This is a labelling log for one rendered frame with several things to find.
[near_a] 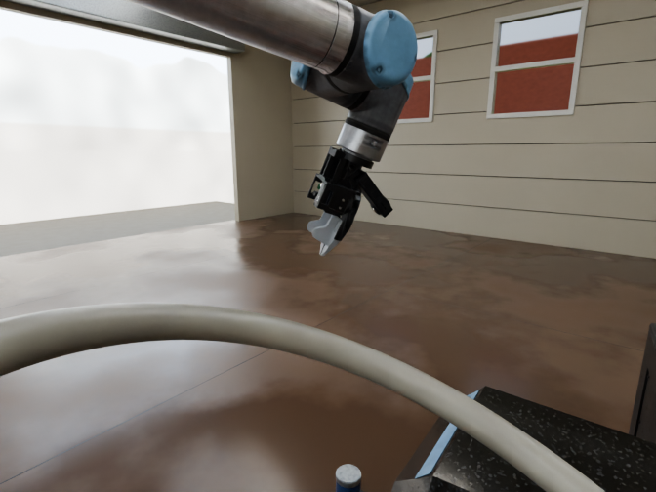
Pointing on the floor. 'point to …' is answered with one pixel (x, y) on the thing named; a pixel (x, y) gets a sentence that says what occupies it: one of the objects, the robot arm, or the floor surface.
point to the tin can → (348, 478)
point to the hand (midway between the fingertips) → (326, 250)
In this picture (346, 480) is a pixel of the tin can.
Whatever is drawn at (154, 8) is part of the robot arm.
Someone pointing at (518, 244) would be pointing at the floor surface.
